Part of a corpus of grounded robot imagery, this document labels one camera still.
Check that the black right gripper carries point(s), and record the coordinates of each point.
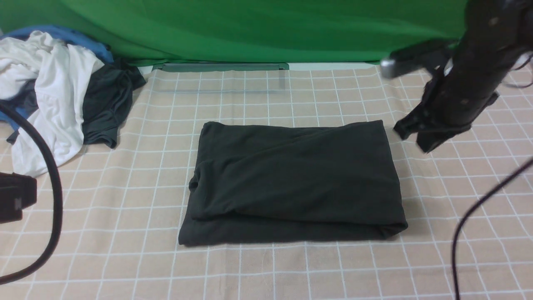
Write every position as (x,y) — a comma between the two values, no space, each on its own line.
(450,102)

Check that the dark teal crumpled shirt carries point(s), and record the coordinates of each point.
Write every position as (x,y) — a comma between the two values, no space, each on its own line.
(106,105)

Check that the white crumpled shirt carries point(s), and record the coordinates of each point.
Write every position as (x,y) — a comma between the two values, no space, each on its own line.
(62,73)

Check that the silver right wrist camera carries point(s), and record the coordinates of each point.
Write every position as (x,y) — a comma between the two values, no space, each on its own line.
(429,55)

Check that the blue crumpled garment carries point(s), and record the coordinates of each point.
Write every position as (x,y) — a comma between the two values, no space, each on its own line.
(68,36)

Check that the green metal base bar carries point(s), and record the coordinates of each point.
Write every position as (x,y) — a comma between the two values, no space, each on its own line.
(218,67)

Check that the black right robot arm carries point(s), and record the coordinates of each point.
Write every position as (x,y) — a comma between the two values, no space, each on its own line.
(501,29)

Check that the dark gray long-sleeved shirt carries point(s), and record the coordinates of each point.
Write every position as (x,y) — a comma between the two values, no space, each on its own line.
(263,184)

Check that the green backdrop cloth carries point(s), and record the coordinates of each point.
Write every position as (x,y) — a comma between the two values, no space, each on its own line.
(252,31)

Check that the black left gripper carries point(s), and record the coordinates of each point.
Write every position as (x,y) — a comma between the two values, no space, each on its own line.
(17,192)

